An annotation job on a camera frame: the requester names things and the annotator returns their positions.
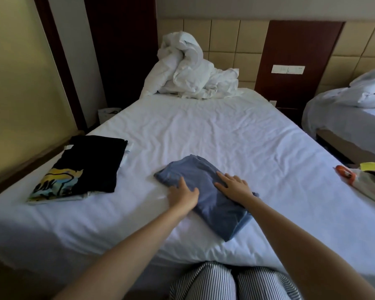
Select person's left hand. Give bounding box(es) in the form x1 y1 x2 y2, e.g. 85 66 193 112
167 177 200 213

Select person's right hand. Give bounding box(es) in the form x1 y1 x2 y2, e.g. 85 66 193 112
214 172 254 205

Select blue garment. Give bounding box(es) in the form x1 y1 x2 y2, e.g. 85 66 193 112
154 154 259 242

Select person's right forearm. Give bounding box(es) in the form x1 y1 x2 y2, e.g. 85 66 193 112
237 194 375 300

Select person's left forearm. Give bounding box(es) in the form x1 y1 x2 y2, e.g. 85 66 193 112
51 204 195 300

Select striped trousers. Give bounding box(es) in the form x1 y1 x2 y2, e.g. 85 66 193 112
169 261 302 300

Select dark wooden nightstand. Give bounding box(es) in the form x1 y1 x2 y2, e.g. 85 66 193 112
269 100 307 127

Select folded black printed t-shirt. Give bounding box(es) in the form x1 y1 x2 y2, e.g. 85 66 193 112
28 135 128 202

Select white waste bin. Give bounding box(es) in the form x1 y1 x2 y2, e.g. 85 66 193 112
97 107 122 125

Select crumpled white duvet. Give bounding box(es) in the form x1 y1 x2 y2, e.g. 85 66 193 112
140 31 243 100

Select orange small item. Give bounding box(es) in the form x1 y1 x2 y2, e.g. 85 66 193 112
335 165 357 185

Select neighbouring bed with white sheet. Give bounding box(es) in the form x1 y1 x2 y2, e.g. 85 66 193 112
301 90 375 166

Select beige padded headboard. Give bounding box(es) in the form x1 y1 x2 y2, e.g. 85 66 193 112
156 19 375 95

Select white duvet with grey shade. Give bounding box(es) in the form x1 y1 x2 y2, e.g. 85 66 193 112
303 67 375 110

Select dark wooden wall panel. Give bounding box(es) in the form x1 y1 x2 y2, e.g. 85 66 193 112
83 0 159 110

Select brown wooden wall panel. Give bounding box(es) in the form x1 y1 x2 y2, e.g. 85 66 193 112
255 20 346 107

